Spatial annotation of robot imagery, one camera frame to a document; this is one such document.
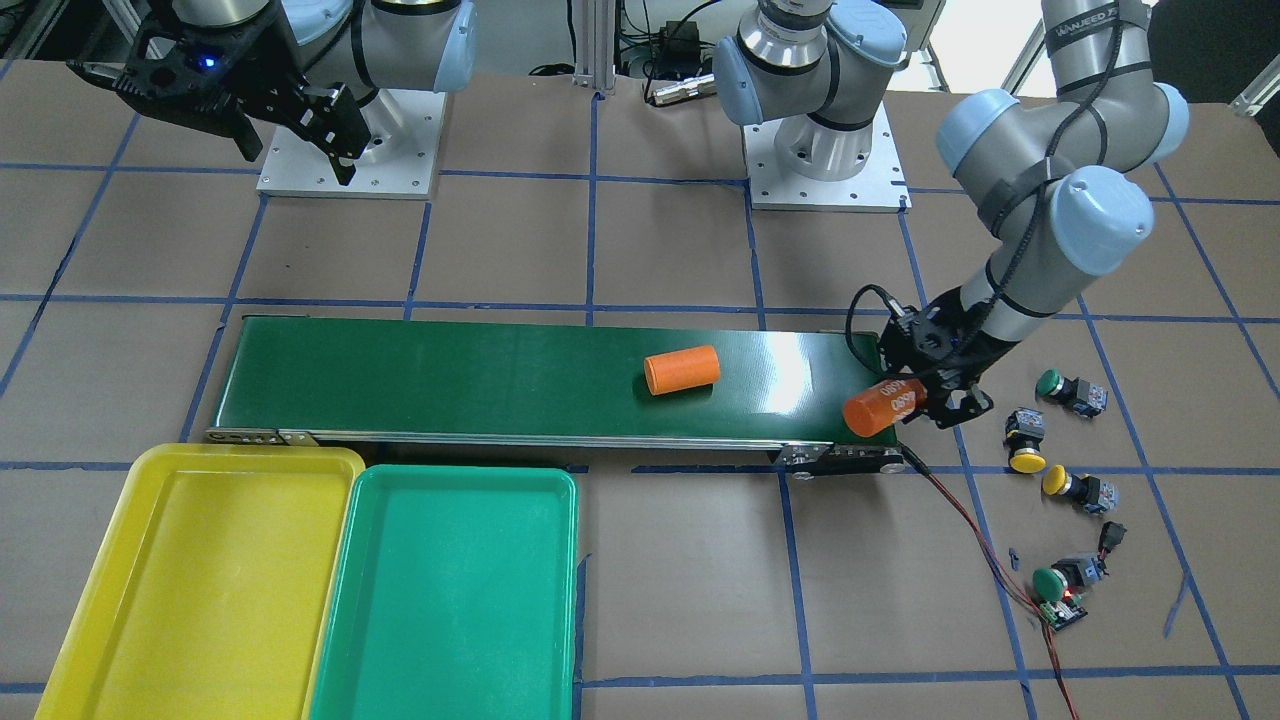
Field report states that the red black power cable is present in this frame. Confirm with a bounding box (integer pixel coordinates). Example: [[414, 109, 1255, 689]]
[[895, 439, 1083, 720]]

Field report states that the green conveyor belt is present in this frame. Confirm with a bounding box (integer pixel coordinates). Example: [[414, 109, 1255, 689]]
[[206, 315, 906, 477]]

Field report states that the plain orange cylinder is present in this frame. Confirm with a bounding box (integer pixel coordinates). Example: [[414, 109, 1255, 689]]
[[643, 345, 721, 396]]

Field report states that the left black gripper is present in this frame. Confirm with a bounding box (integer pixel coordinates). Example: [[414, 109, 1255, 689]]
[[879, 300, 1000, 430]]

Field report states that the yellow push button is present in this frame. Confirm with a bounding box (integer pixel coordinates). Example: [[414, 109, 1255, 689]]
[[1004, 407, 1047, 474], [1041, 465, 1120, 515]]

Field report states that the green push button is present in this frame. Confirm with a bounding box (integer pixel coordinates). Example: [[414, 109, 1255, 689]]
[[1036, 368, 1110, 419]]

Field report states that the green button on circuit board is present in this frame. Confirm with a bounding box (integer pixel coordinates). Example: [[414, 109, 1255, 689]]
[[1030, 553, 1107, 632]]

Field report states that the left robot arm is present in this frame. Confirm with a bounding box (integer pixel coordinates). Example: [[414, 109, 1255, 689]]
[[713, 1, 1190, 437]]

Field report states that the aluminium frame post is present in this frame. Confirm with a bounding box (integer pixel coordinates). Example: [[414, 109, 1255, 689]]
[[570, 1, 620, 97]]

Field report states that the yellow plastic tray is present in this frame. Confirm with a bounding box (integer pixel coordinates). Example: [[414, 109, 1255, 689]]
[[36, 443, 365, 719]]

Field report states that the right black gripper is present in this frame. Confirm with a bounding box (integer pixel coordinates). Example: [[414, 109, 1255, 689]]
[[67, 15, 371, 186]]

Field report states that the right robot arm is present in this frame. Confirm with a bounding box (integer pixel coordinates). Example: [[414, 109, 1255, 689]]
[[67, 1, 477, 187]]

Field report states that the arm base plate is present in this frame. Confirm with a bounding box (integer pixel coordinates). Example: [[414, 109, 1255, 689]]
[[256, 88, 448, 201], [742, 104, 913, 213]]

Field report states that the green plastic tray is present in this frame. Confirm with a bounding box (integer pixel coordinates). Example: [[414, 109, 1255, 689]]
[[308, 464, 579, 719]]

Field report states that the small black connector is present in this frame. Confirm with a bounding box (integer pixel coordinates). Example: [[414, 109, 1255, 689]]
[[1097, 521, 1126, 559]]

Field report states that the orange cylinder labelled 4680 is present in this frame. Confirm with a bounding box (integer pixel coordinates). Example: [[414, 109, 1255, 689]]
[[842, 379, 925, 438]]

